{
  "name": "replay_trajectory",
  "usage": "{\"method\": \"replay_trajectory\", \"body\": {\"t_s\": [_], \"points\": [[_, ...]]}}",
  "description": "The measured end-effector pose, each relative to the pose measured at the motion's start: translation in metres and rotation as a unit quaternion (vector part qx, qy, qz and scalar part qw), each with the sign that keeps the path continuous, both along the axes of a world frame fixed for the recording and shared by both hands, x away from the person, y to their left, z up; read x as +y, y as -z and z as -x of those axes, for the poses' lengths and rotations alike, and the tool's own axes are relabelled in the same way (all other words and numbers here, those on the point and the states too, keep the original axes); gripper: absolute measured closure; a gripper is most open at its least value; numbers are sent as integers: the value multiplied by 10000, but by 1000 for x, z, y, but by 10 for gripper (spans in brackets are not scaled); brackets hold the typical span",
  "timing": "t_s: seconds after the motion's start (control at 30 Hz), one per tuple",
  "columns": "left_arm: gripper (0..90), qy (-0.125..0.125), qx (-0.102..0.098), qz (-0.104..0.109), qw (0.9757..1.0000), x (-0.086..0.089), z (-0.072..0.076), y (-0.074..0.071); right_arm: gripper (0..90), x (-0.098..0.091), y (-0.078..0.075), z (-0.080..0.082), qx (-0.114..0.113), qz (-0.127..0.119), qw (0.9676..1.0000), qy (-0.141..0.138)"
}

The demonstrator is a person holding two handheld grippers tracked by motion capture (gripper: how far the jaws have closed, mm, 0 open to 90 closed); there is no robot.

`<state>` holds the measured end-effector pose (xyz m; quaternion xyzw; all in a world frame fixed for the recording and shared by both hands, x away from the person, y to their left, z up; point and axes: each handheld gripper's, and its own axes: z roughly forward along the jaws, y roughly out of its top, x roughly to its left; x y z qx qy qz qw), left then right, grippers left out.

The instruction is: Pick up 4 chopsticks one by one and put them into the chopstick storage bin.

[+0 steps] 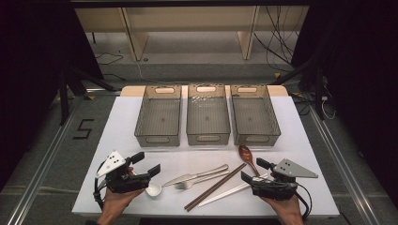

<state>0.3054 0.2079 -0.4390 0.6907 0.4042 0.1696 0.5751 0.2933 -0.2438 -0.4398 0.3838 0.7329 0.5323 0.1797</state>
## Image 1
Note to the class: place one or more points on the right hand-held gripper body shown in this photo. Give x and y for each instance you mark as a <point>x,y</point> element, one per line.
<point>275,187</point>

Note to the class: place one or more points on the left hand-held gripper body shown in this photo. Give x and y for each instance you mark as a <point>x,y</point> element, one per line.
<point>125,182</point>

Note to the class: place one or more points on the white table cover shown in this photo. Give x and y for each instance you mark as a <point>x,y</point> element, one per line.
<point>297,162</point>

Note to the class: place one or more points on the person's left hand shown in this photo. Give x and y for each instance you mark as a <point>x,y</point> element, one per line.
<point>114,203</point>

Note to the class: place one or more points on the black curtain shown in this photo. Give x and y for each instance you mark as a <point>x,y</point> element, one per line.
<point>359,78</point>
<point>31,78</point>

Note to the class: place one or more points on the smoky clear plastic bin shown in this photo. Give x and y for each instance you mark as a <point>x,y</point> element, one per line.
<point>159,120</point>
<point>207,120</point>
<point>255,120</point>

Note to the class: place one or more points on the silver fork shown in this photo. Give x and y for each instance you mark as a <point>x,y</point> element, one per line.
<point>181,185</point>

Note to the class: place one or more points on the white chopstick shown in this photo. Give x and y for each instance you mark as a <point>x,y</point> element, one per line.
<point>225,193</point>

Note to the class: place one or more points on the black metal stand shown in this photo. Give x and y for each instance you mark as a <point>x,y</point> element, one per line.
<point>319,93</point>
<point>64,100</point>

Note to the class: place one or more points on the reddish brown wooden spoon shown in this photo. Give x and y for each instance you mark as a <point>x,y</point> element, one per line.
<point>245,153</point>

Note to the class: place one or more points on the aluminium floor rail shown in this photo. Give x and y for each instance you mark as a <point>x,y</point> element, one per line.
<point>347,175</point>
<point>37,178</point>

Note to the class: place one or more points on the person's right hand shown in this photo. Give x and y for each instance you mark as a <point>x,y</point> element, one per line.
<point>287,207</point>

